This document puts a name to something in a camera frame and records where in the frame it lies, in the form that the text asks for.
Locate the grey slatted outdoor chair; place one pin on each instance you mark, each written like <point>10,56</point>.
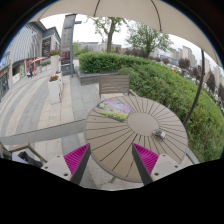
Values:
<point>111,84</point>

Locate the floral picture mouse pad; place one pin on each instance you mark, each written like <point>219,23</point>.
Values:
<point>113,110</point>

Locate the grey commercial building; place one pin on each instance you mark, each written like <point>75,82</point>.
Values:
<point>32,41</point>

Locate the round slatted beige table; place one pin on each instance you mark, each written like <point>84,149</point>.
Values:
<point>111,141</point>

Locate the white planter box near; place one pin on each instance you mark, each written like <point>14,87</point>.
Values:
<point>54,89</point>

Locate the trimmed green hedge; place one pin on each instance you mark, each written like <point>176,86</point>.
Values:
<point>205,128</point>

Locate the tall grey sign pylon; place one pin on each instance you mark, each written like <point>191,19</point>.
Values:
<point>67,66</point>

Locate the tall white planter far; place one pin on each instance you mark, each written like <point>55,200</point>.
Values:
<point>54,57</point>

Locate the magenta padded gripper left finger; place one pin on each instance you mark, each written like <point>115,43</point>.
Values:
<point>70,167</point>

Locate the tree with green foliage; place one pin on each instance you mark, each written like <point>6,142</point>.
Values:
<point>107,26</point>

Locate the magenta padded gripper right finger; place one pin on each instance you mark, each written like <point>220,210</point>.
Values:
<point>152,166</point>

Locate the beige patio umbrella canopy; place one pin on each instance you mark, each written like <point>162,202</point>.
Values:
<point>157,14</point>

